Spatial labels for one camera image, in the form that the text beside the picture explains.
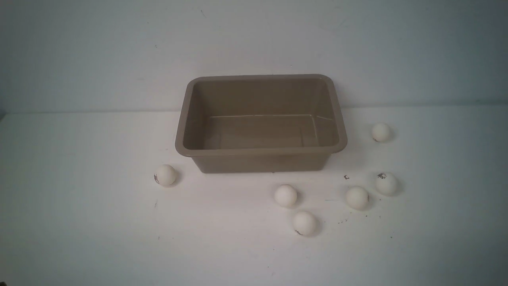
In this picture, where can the white ball with black mark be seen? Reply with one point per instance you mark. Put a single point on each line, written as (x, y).
(386, 184)

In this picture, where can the white ball front lowest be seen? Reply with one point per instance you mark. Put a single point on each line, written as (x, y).
(304, 223)

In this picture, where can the tan plastic storage bin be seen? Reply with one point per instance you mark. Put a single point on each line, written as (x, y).
(260, 123)

